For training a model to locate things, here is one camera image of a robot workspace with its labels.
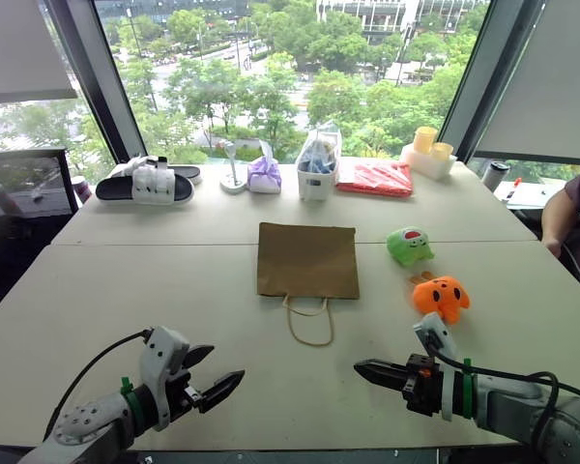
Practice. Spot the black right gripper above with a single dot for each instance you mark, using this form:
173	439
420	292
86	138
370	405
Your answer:
421	386

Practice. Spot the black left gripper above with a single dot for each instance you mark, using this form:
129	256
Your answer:
183	394

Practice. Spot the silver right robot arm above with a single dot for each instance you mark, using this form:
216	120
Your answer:
527	411

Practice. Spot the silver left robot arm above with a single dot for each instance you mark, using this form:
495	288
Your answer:
84	427

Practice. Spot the bystander bare forearm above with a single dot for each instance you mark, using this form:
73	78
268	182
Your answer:
558	212

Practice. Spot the brown paper bag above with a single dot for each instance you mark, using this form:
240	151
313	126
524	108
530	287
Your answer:
307	261

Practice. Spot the purple cloth pouch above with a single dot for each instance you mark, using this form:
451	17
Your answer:
264	178

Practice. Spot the clear bag with blue items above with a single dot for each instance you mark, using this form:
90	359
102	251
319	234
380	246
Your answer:
319	152

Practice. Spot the bystander hand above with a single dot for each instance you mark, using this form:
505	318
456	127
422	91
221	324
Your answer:
552	246

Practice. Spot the green right wrist zip tie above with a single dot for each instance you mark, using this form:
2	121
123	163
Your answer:
468	391

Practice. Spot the green wrist zip tie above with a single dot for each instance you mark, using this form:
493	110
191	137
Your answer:
130	398
468	391

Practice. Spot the green left wrist zip tie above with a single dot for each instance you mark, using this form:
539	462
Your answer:
130	398

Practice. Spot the orange plush toy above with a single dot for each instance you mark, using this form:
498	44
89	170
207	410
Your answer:
440	296

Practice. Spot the green plush toy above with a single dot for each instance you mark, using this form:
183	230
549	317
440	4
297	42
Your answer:
410	247

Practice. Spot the white stand with round base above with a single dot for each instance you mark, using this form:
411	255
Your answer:
232	181

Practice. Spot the black white slide slipper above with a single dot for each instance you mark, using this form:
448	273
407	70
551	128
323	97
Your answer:
189	173
147	189

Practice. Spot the red flat packet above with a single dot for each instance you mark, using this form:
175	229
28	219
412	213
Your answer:
377	179

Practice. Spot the white plastic basket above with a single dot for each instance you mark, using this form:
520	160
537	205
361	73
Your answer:
314	186

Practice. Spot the white rectangular tray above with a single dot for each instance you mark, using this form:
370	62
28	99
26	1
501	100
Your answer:
427	165

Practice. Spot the dark red cup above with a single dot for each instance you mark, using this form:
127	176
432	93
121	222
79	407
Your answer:
82	191

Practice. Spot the white tumbler with black lid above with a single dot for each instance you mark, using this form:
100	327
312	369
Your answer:
495	175

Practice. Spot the short yellow plastic cup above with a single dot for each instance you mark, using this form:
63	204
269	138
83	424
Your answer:
442	151

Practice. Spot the white side desk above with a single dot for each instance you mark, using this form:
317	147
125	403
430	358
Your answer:
531	195

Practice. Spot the tall yellow plastic cup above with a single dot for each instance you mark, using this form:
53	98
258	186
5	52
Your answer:
424	140

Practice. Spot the grey roller blind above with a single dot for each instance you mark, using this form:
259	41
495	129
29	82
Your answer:
21	48
543	82

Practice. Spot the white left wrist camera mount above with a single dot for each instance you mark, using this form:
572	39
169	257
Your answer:
160	355

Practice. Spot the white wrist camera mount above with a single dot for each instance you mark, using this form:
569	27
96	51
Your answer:
160	355
436	333

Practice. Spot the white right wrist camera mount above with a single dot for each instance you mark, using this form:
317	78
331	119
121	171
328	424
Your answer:
436	333

